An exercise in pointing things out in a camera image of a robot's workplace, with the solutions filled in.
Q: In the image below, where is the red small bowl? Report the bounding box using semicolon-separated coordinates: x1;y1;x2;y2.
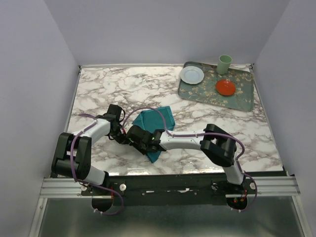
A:
216;79;236;96

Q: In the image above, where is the aluminium frame rail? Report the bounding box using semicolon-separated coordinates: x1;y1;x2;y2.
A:
39;178;81;198

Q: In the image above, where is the light green cup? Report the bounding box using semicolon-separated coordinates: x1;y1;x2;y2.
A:
217;55;233;75

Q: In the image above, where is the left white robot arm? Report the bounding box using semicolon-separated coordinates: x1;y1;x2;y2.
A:
51;104;128;195

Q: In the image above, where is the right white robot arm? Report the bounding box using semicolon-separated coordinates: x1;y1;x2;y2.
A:
126;124;245;194

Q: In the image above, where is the light blue small plate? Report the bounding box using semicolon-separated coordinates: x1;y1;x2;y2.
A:
180;66;204;84

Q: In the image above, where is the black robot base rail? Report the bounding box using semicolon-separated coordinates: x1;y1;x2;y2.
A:
82;173;258;210

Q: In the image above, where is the teal cloth napkin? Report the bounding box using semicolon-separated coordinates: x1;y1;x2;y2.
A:
132;106;175;163

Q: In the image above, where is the floral green serving tray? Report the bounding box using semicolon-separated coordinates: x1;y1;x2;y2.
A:
178;61;254;112

